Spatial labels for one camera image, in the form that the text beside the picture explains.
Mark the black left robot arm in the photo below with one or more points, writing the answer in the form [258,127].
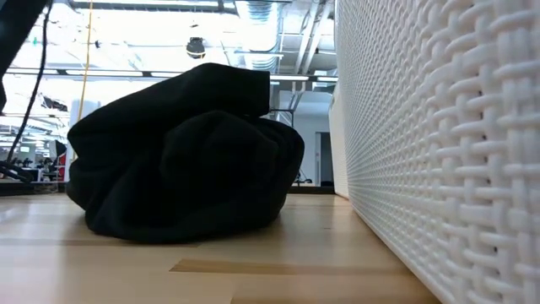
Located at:
[14,25]

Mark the black garment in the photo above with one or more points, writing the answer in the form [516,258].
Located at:
[185,169]

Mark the black ceiling dome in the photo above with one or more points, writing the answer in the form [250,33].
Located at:
[196,48]

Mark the silver ceiling duct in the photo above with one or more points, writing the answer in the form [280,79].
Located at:
[261,25]

